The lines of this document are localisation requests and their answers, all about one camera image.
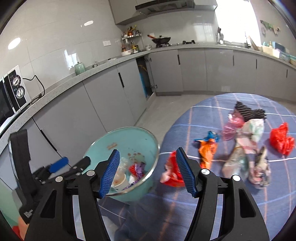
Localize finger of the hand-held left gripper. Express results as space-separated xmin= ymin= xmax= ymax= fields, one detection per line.
xmin=48 ymin=157 xmax=69 ymax=173
xmin=62 ymin=156 xmax=91 ymax=180

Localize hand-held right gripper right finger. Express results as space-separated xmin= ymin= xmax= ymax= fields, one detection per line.
xmin=176 ymin=147 xmax=270 ymax=241

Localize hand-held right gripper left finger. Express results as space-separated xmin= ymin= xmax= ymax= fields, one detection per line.
xmin=25 ymin=149 xmax=121 ymax=241

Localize red plastic bag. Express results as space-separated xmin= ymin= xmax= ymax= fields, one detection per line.
xmin=269 ymin=123 xmax=295 ymax=155
xmin=161 ymin=152 xmax=186 ymax=187

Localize purple wrapper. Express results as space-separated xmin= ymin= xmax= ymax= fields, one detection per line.
xmin=135 ymin=162 xmax=146 ymax=176

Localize orange blue wrapper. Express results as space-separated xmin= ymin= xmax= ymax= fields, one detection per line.
xmin=194 ymin=131 xmax=219 ymax=169

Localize teal printed waste bin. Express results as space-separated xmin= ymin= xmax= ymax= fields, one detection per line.
xmin=83 ymin=126 xmax=161 ymax=203

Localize pink plastic wrap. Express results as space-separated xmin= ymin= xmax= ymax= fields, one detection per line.
xmin=221 ymin=112 xmax=245 ymax=141

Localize white green plastic bag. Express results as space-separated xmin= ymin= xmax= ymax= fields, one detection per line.
xmin=242 ymin=118 xmax=264 ymax=142

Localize black rope bundle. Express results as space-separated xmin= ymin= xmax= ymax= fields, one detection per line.
xmin=233 ymin=101 xmax=267 ymax=121

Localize person's left forearm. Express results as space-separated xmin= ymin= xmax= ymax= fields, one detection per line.
xmin=12 ymin=218 xmax=30 ymax=241

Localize blue plaid tablecloth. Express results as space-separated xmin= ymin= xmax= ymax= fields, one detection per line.
xmin=99 ymin=93 xmax=296 ymax=241

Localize silver black microwave oven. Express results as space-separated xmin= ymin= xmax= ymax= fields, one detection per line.
xmin=0 ymin=65 xmax=32 ymax=133

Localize green ceramic teapot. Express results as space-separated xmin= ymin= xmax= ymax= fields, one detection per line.
xmin=74 ymin=61 xmax=87 ymax=76

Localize blue gas cylinder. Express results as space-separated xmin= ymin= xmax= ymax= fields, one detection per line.
xmin=140 ymin=67 xmax=149 ymax=96

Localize gas stove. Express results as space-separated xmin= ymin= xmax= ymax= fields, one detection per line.
xmin=155 ymin=40 xmax=201 ymax=48

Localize metal spice rack with bottles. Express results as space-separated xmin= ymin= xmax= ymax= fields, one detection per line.
xmin=120 ymin=25 xmax=143 ymax=55

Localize black wok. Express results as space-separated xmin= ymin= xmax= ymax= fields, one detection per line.
xmin=148 ymin=34 xmax=172 ymax=46

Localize wooden cutting board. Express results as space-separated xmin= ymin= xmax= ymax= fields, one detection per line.
xmin=248 ymin=35 xmax=261 ymax=50

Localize white plastic tray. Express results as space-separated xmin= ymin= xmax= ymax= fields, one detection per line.
xmin=261 ymin=46 xmax=280 ymax=57

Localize teal storage box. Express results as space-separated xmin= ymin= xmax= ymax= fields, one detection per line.
xmin=270 ymin=41 xmax=290 ymax=53

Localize window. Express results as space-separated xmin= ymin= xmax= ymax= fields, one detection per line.
xmin=216 ymin=0 xmax=255 ymax=43

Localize grey upper cabinets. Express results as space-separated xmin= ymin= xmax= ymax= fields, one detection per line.
xmin=109 ymin=0 xmax=218 ymax=25

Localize range hood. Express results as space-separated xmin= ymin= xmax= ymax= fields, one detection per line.
xmin=135 ymin=0 xmax=195 ymax=16

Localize black power cable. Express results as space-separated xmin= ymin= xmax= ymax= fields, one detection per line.
xmin=24 ymin=75 xmax=46 ymax=105

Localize wall hook decoration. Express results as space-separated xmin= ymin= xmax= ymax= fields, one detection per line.
xmin=260 ymin=20 xmax=281 ymax=35

